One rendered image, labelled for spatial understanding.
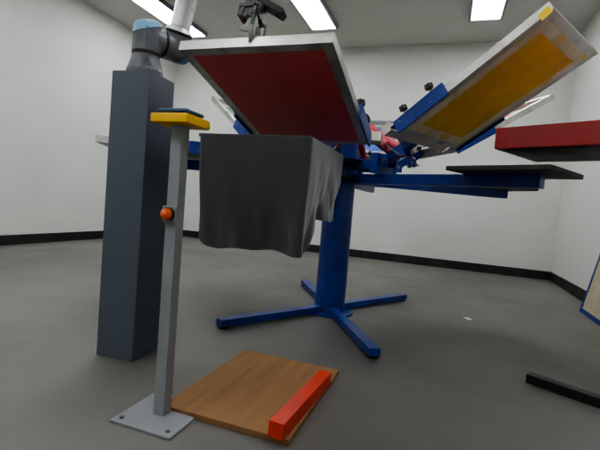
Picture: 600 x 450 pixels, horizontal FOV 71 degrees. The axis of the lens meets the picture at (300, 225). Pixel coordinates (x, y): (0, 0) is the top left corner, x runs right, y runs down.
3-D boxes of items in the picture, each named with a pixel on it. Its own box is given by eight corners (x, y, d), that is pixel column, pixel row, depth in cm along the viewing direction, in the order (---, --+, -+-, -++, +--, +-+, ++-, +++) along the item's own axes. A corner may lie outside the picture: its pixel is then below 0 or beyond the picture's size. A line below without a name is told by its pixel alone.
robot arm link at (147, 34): (125, 51, 179) (127, 18, 178) (154, 61, 189) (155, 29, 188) (140, 45, 171) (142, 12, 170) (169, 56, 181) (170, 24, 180)
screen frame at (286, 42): (333, 42, 134) (335, 31, 135) (178, 49, 153) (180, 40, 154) (368, 145, 207) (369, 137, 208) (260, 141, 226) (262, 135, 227)
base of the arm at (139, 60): (117, 70, 175) (119, 46, 174) (140, 81, 189) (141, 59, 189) (149, 70, 171) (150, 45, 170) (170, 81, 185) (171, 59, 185)
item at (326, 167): (304, 257, 148) (313, 137, 146) (293, 255, 150) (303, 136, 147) (336, 247, 192) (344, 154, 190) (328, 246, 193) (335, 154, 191)
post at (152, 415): (169, 440, 122) (191, 106, 117) (109, 421, 129) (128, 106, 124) (209, 407, 143) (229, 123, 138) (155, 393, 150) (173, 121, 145)
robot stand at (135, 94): (95, 354, 180) (112, 70, 174) (124, 342, 197) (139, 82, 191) (131, 362, 175) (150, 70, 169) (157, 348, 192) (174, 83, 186)
